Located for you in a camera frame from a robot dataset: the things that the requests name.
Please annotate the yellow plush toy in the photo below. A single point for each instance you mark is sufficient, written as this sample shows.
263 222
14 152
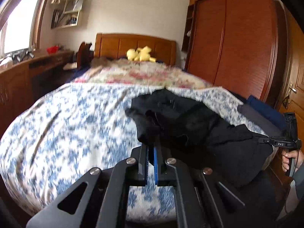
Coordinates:
140 54

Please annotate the person's right hand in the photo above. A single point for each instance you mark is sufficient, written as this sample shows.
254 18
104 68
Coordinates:
298 156

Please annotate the red floral quilt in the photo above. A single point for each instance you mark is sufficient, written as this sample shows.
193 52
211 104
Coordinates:
142 74

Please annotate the navy folded cloth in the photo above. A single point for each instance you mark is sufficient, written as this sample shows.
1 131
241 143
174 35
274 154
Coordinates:
266 109

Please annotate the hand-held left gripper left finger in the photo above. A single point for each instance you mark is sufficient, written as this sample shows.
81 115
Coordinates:
142 163

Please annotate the hanging keys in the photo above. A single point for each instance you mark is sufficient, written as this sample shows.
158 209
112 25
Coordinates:
286 101

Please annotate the wooden door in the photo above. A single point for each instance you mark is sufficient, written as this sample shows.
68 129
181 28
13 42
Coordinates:
296 64

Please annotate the wooden framed window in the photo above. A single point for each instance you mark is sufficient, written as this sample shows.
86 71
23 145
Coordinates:
19 21

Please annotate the dark wooden chair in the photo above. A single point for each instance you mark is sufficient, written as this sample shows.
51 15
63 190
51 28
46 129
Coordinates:
83 54

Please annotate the wooden louvred wardrobe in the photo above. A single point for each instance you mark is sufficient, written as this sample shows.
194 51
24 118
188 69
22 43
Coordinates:
242 40

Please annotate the wooden bed headboard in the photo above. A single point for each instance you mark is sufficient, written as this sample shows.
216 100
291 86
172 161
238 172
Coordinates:
114 45

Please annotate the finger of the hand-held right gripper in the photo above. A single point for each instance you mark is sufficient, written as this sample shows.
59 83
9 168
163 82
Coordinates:
264 140

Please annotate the white wall shelf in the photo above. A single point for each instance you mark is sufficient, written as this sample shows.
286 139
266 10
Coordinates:
71 7

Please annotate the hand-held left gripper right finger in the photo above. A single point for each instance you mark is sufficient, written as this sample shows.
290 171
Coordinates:
157 166

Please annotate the person's right forearm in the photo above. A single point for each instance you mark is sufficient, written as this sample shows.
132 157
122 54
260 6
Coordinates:
299 185

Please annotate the grey folded cloth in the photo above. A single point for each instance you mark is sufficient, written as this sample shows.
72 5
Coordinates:
256 121

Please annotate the black metal devices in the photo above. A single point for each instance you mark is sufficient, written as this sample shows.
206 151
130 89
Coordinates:
22 55

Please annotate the black coat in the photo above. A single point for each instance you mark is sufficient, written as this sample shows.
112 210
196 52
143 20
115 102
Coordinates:
190 123

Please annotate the wooden desk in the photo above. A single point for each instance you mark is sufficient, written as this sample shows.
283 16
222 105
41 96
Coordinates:
16 85

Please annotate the blue floral bedspread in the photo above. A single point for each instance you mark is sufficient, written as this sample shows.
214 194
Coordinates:
71 128

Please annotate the red basket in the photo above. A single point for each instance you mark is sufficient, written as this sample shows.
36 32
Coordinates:
52 49

